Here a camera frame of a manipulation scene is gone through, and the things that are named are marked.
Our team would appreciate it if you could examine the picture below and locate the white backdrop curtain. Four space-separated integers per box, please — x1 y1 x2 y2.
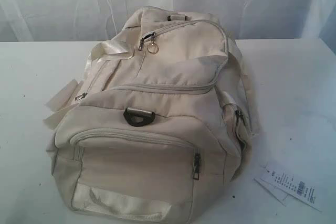
1 0 335 41

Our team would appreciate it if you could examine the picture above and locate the beige fabric duffel bag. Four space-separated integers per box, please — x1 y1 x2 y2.
44 6 259 223

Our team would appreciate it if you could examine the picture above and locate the white paper label sheet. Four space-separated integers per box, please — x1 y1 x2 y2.
261 161 324 212

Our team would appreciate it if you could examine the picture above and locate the white paper sheet underneath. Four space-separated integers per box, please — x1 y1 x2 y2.
254 166 288 206

